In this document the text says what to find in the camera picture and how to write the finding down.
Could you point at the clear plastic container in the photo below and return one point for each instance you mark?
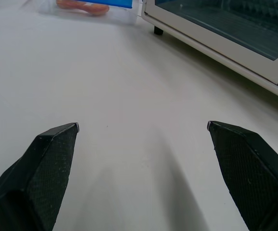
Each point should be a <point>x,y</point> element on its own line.
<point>90,9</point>

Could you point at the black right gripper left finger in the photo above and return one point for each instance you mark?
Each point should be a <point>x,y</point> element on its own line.
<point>40,178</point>

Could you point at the white toaster oven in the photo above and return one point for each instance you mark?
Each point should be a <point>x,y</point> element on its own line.
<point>228,31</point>

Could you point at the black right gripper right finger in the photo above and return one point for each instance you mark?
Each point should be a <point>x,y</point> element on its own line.
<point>252,175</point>

